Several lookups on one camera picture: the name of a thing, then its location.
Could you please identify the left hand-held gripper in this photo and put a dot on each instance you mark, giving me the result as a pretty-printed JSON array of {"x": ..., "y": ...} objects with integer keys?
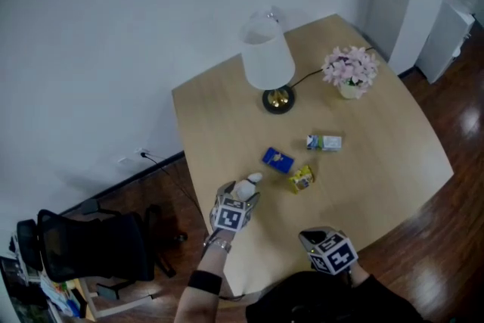
[{"x": 230, "y": 215}]

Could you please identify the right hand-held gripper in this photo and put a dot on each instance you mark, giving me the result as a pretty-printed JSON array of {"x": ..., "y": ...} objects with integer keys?
[{"x": 332, "y": 255}]

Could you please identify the white wrapper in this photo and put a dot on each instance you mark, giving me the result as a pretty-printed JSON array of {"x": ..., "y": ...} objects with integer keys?
[{"x": 247, "y": 186}]

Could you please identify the blue snack packet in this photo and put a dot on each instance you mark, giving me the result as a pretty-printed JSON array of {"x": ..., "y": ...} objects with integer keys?
[{"x": 278, "y": 160}]

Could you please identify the yellow snack packet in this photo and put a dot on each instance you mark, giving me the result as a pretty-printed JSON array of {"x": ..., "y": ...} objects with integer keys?
[{"x": 301, "y": 179}]

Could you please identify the white green milk carton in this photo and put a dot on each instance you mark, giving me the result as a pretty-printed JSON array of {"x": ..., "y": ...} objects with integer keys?
[{"x": 325, "y": 143}]

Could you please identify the person's right forearm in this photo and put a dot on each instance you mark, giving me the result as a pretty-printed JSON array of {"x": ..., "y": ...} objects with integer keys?
[{"x": 359, "y": 274}]

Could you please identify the person's left forearm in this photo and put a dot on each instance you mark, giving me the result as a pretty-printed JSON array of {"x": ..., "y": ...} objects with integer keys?
[{"x": 204, "y": 264}]

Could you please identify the silver wristwatch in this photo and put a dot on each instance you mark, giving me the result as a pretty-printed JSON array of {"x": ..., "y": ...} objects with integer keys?
[{"x": 219, "y": 245}]

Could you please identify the person's black top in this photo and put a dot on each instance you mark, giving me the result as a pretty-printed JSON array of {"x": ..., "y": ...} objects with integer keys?
[{"x": 332, "y": 300}]

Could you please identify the white shade brass table lamp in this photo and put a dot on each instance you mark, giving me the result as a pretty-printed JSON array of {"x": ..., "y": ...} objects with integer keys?
[{"x": 264, "y": 60}]

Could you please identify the black office chair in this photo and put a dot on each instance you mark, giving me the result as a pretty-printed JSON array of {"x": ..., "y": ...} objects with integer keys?
[{"x": 94, "y": 246}]

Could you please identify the pink flowers in white pot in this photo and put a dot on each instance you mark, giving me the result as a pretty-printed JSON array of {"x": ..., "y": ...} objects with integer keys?
[{"x": 349, "y": 68}]

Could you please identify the colourful desk clutter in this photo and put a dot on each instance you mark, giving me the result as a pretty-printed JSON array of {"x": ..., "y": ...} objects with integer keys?
[{"x": 41, "y": 295}]

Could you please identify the white water dispenser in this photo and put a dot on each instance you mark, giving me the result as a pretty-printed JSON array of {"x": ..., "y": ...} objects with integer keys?
[{"x": 442, "y": 45}]

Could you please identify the white wall socket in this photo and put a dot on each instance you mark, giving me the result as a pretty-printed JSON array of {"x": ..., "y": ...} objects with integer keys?
[{"x": 142, "y": 153}]

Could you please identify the white blank wall plate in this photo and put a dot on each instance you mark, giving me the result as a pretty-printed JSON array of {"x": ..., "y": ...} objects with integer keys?
[{"x": 123, "y": 160}]

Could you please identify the wooden side desk white frame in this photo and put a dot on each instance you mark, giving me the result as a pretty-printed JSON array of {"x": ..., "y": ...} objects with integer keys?
[{"x": 113, "y": 310}]

